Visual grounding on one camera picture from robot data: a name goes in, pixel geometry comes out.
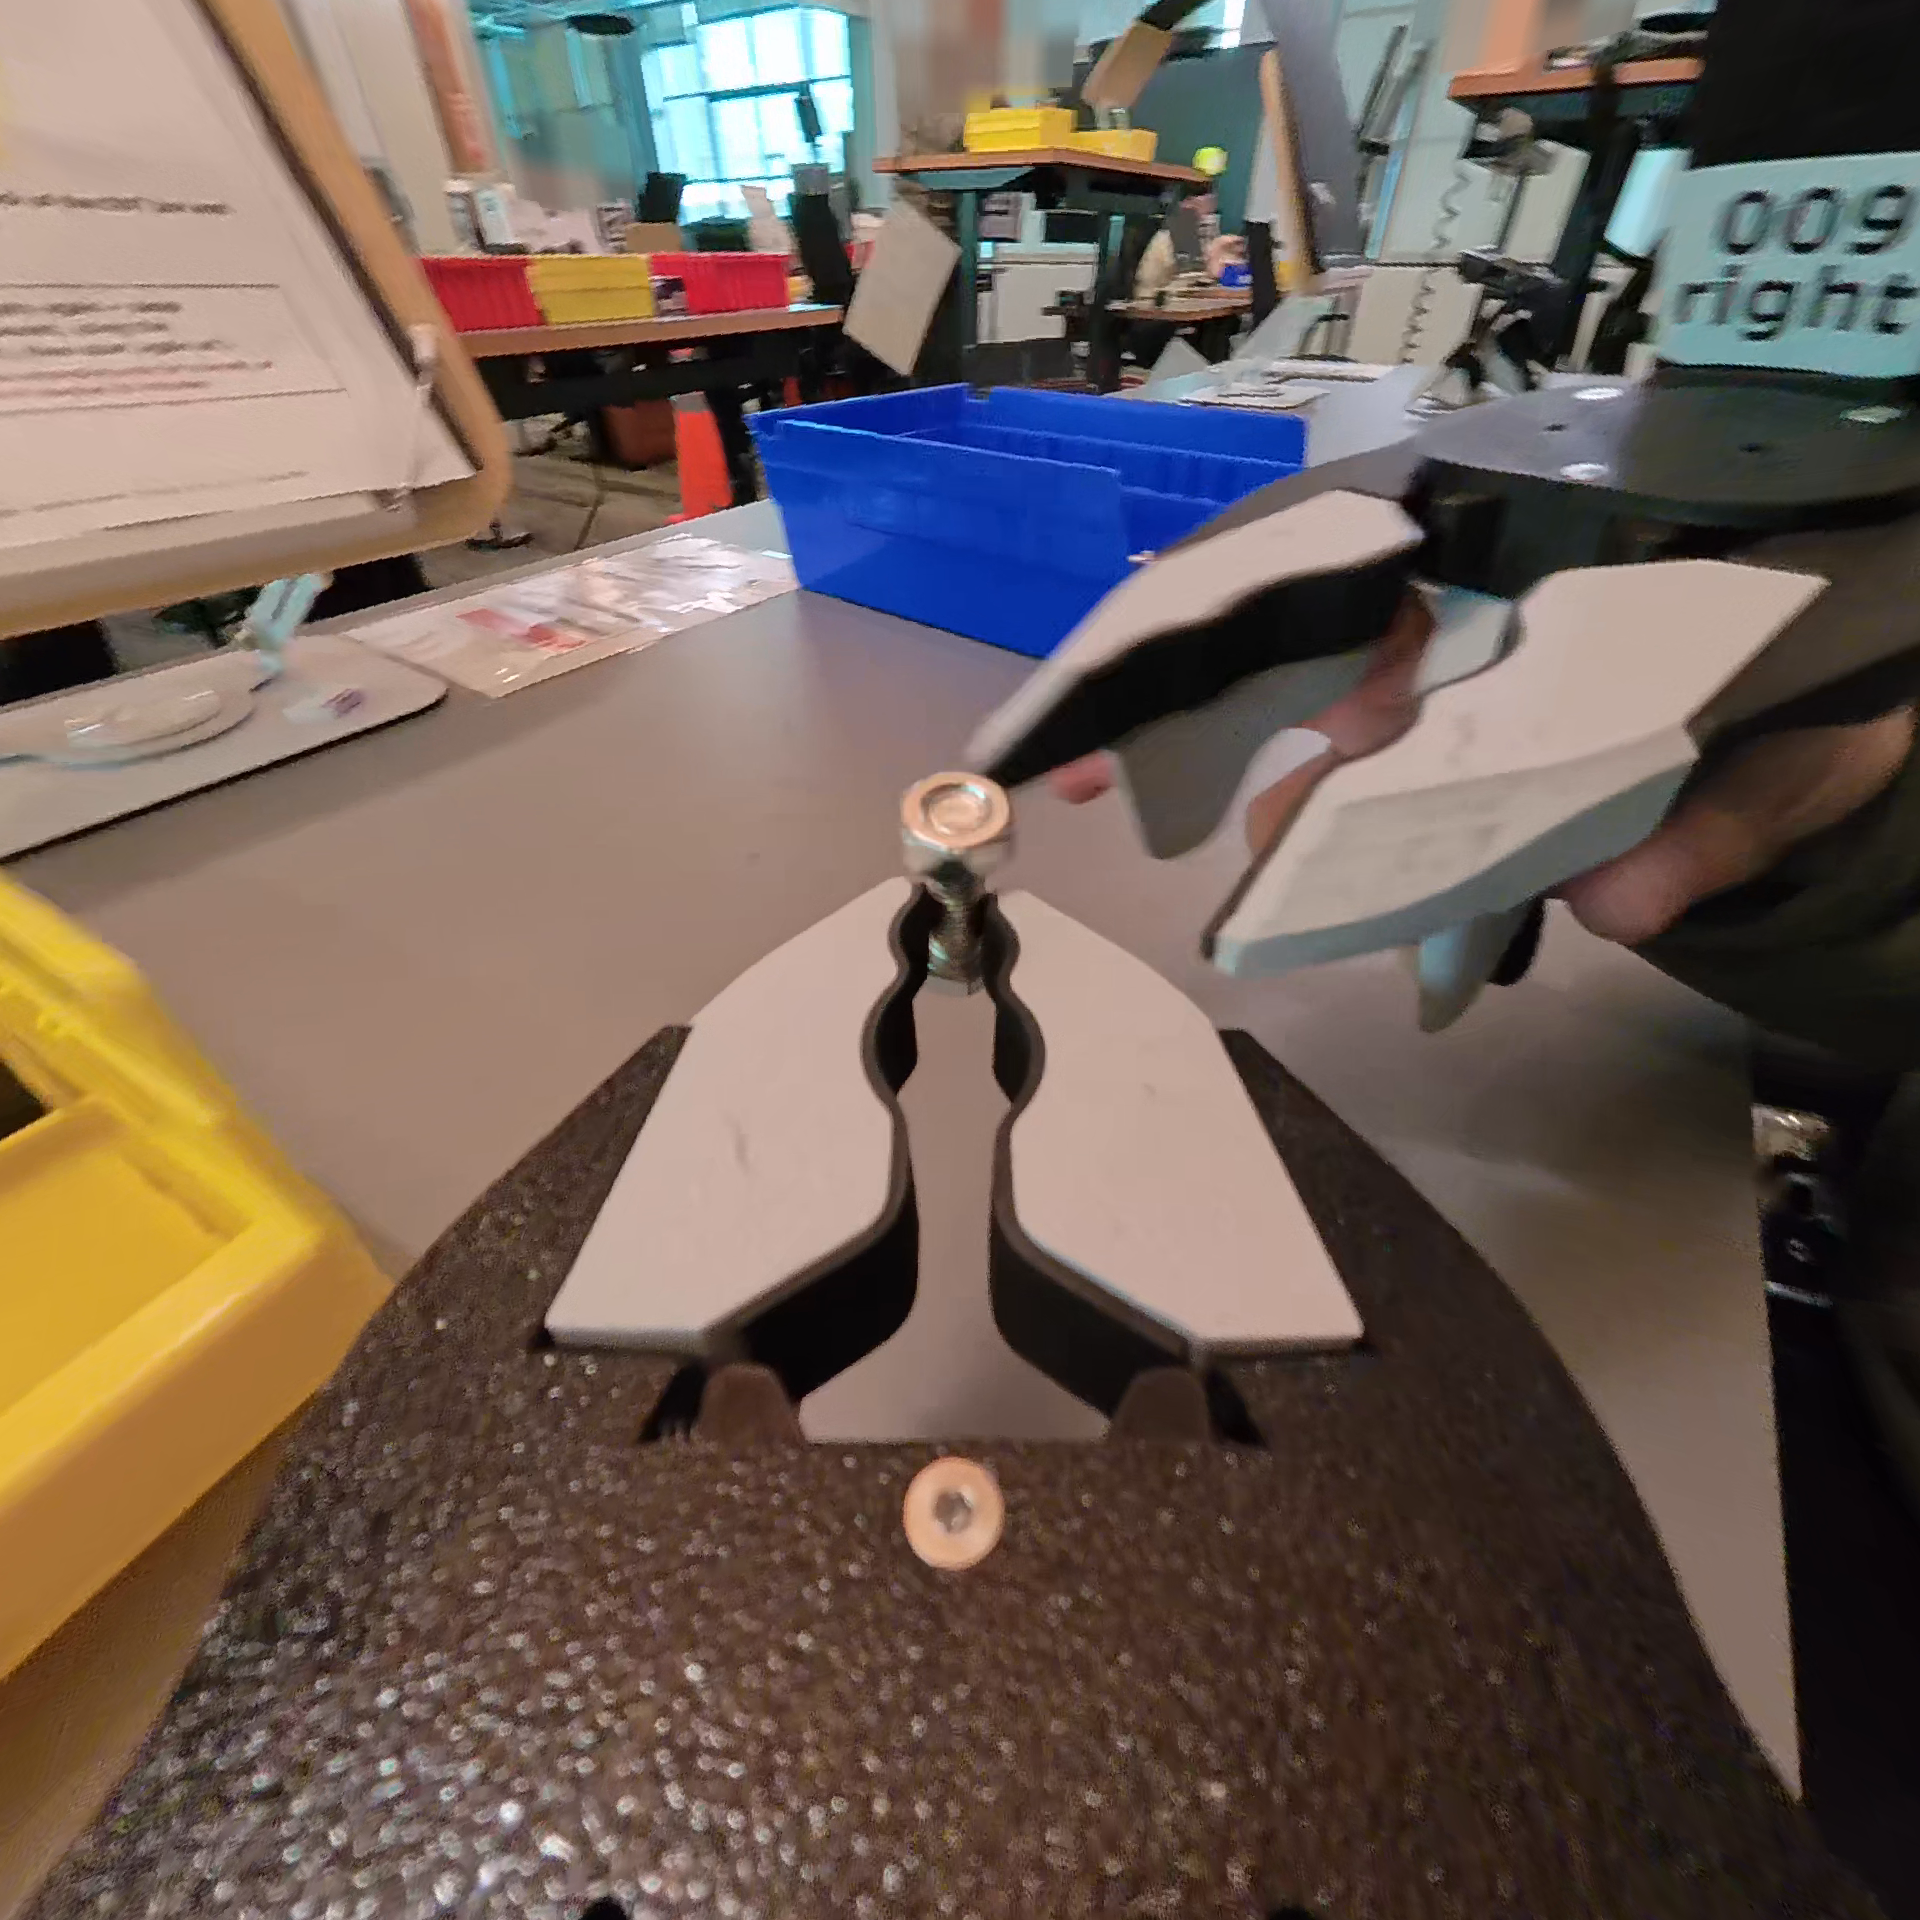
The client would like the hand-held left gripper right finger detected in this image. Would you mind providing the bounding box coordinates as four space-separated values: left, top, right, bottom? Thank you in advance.
990 887 1366 1403

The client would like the grey board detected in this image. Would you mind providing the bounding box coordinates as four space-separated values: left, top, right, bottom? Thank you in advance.
843 201 963 378

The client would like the grey desk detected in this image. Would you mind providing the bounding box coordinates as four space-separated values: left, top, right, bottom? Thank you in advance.
0 504 1801 1801

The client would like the blue plastic bin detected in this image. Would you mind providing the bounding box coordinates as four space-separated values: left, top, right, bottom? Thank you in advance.
748 383 1310 663

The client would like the metal stand bracket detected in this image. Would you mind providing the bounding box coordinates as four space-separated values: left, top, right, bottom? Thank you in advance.
223 569 335 693

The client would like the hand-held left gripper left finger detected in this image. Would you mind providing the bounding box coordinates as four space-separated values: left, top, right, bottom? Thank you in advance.
543 879 921 1403

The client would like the steel bolt with nut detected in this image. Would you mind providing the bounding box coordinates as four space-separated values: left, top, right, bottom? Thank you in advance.
901 773 1019 999

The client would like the large yellow plastic bin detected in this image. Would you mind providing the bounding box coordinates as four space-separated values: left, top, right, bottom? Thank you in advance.
0 879 396 1682

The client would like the white instruction sheet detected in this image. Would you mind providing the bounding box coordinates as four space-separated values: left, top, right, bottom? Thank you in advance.
0 0 481 549

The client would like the round white disc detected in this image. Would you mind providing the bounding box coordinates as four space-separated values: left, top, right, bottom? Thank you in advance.
60 682 257 760

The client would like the person's dark green clothing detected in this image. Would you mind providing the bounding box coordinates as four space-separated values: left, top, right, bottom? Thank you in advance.
1763 1035 1920 1847

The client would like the wooden clipboard stand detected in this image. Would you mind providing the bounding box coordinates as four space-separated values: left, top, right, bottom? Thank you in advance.
0 0 515 641

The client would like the red plastic bin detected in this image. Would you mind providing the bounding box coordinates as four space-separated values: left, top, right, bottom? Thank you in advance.
647 249 794 319
422 256 543 331

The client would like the person's right forearm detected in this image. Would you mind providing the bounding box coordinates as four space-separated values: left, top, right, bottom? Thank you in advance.
1634 569 1920 1051

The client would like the black metal desk bracket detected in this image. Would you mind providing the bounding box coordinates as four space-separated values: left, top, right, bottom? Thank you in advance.
1750 1102 1862 1307

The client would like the clear plastic bag of parts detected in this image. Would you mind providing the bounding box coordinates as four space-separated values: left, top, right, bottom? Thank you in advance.
348 534 799 699

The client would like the person's right hand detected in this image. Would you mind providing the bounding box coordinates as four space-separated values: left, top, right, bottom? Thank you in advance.
1049 593 1705 946

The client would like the orange traffic cone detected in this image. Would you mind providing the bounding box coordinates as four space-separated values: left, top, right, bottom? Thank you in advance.
673 398 737 519

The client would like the grey stand base plate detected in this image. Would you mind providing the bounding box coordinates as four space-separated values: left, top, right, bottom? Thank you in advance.
0 631 449 861

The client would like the open cardboard box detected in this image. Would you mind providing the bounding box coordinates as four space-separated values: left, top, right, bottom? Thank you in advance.
1079 24 1186 114

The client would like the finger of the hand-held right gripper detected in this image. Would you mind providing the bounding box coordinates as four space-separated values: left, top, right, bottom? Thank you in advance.
1204 562 1833 981
966 488 1427 793

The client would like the tall wooden top table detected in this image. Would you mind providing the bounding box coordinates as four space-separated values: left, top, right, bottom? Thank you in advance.
873 147 1215 394

